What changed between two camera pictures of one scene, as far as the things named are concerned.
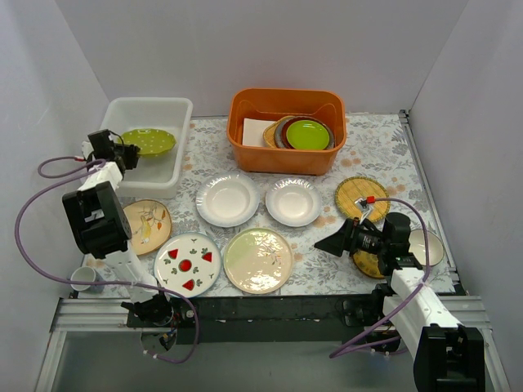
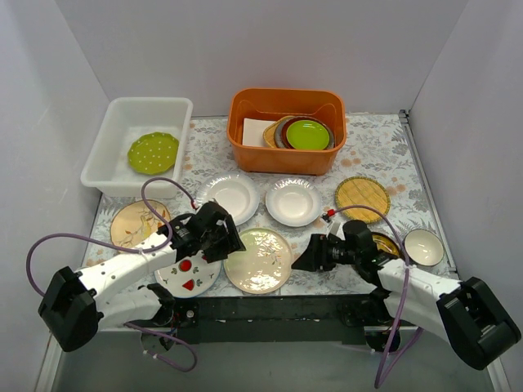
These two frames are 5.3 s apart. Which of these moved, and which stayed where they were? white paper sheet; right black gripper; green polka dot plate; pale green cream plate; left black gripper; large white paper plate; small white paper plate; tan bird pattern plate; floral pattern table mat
Moved: left black gripper; right black gripper; green polka dot plate
Stayed: pale green cream plate; white paper sheet; tan bird pattern plate; small white paper plate; floral pattern table mat; large white paper plate
